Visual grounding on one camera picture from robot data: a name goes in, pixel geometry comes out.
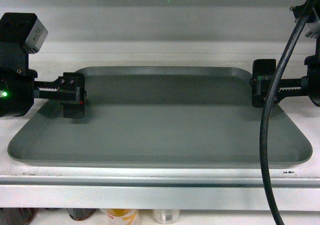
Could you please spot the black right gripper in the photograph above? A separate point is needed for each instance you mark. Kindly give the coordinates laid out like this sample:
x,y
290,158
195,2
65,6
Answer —
x,y
262,71

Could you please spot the yellow juice bottle front centre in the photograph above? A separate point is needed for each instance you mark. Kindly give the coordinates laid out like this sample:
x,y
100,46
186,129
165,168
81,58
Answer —
x,y
121,216

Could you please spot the yellow juice bottle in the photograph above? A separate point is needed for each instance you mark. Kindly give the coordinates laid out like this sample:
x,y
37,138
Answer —
x,y
166,216
121,216

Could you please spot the grey-green serving tray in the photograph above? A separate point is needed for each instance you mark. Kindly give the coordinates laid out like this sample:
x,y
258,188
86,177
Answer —
x,y
149,117

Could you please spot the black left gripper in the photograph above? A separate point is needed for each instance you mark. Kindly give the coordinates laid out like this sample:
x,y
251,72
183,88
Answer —
x,y
17,86

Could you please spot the yellow juice bottle front right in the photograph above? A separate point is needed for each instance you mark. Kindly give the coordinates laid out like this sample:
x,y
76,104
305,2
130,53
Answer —
x,y
166,216

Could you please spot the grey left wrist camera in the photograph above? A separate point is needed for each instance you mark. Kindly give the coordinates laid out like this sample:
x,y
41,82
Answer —
x,y
35,38

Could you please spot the dark tea bottle blue label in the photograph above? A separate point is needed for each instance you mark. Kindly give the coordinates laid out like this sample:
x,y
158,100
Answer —
x,y
80,214

